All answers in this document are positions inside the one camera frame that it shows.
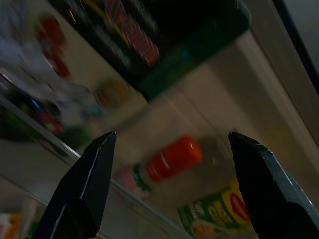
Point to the red packaged item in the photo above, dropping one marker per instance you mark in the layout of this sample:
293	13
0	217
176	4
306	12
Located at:
53	44

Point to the jar with yellow lid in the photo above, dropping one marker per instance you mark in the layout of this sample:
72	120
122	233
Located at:
113	92

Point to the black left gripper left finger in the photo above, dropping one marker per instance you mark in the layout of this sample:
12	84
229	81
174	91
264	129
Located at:
84	189

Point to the bottle with orange cap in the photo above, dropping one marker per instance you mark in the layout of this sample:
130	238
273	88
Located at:
172	159

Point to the green and yellow can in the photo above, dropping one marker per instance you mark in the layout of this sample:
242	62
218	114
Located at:
214	214

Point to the white and orange carton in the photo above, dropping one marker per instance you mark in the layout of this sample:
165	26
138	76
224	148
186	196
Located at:
10	224

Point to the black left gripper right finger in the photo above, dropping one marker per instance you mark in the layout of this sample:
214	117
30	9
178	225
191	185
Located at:
271	194

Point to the green pouch with white label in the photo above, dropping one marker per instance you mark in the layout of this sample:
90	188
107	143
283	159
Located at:
194	49

